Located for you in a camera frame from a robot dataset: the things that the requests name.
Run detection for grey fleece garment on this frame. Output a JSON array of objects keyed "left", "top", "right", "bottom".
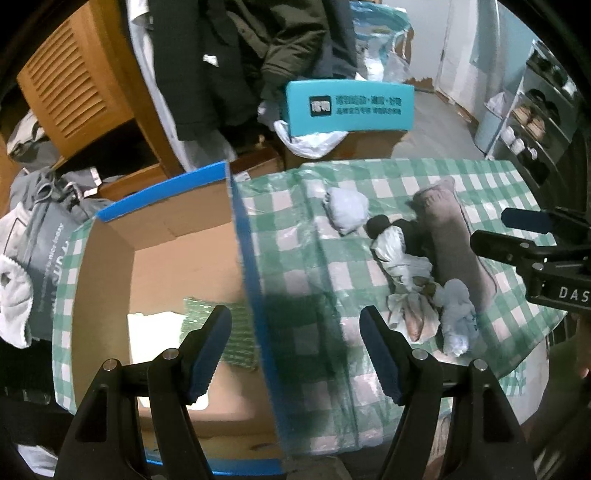
[{"left": 411, "top": 177, "right": 497, "bottom": 314}]

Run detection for dark green knit cloth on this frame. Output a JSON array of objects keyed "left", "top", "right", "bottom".
[{"left": 179, "top": 297, "right": 259, "bottom": 371}]

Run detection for white patterned cloth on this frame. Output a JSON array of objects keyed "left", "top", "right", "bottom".
[{"left": 372, "top": 225, "right": 440, "bottom": 344}]

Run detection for blue-rimmed cardboard box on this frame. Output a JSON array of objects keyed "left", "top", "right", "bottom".
[{"left": 52, "top": 162, "right": 284, "bottom": 479}]

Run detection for light blue knit sock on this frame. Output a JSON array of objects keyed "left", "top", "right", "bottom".
[{"left": 324, "top": 187, "right": 370, "bottom": 236}]

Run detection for light green cloth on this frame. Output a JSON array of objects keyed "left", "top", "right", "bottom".
[{"left": 127, "top": 311, "right": 185, "bottom": 364}]

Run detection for white light-blue sock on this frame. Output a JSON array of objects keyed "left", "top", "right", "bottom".
[{"left": 433, "top": 278, "right": 479, "bottom": 357}]

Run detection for shoe rack with shoes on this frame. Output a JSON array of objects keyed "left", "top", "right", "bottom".
[{"left": 490, "top": 40, "right": 581, "bottom": 187}]

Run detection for black sock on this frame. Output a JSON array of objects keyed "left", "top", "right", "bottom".
[{"left": 366, "top": 215, "right": 435, "bottom": 261}]

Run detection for light blue bin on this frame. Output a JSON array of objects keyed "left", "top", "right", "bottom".
[{"left": 474, "top": 91, "right": 507, "bottom": 154}]

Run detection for green checkered tablecloth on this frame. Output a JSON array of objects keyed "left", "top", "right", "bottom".
[{"left": 51, "top": 158, "right": 567, "bottom": 458}]

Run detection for brown cardboard box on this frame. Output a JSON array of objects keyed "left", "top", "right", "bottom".
[{"left": 283, "top": 131, "right": 408, "bottom": 170}]

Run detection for grey printed bag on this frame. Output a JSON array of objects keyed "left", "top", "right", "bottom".
[{"left": 7, "top": 167, "right": 110, "bottom": 341}]

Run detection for teal shoe box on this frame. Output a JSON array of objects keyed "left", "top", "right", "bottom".
[{"left": 286, "top": 79, "right": 415, "bottom": 136}]

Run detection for blue white plastic bag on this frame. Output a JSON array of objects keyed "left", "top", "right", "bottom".
[{"left": 349, "top": 1, "right": 413, "bottom": 83}]

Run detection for dark hanging jackets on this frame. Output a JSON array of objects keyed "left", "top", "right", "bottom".
[{"left": 148, "top": 1, "right": 358, "bottom": 147}]

